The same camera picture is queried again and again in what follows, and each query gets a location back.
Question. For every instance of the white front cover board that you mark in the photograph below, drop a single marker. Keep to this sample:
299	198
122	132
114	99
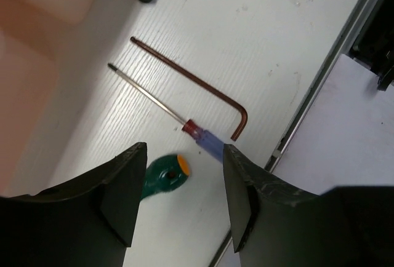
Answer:
346	137

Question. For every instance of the pink plastic toolbox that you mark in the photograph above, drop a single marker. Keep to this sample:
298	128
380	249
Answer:
28	70

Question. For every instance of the green orange stubby screwdriver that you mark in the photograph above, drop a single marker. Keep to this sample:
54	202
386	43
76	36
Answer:
165	174

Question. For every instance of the blue red handled screwdriver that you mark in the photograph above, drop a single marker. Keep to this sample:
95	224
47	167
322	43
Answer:
202	137

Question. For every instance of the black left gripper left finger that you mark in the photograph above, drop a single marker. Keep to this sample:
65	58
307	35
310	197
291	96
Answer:
86	221

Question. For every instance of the small brown hex key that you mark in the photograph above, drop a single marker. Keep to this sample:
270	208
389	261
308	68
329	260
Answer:
203	84

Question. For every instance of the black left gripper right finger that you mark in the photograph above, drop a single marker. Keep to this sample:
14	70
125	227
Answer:
274	223

